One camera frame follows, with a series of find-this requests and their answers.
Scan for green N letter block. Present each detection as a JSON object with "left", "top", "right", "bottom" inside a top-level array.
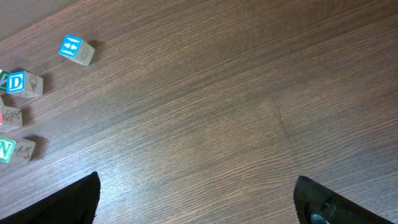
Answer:
[{"left": 1, "top": 136, "right": 36, "bottom": 164}]

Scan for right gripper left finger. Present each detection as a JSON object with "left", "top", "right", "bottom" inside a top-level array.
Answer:
[{"left": 1, "top": 172, "right": 101, "bottom": 224}]

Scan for blue D letter block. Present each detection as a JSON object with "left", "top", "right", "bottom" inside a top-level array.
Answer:
[{"left": 6, "top": 70, "right": 44, "bottom": 98}]

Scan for white and green block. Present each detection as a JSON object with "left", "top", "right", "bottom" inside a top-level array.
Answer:
[{"left": 0, "top": 70, "right": 9, "bottom": 92}]

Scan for red I letter block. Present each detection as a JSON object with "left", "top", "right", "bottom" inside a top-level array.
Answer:
[{"left": 1, "top": 106, "right": 23, "bottom": 133}]

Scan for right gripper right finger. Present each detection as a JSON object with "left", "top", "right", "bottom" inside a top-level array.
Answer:
[{"left": 294, "top": 175, "right": 393, "bottom": 224}]

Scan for blue picture block far right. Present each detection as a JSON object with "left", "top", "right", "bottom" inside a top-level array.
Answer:
[{"left": 58, "top": 35, "right": 95, "bottom": 67}]

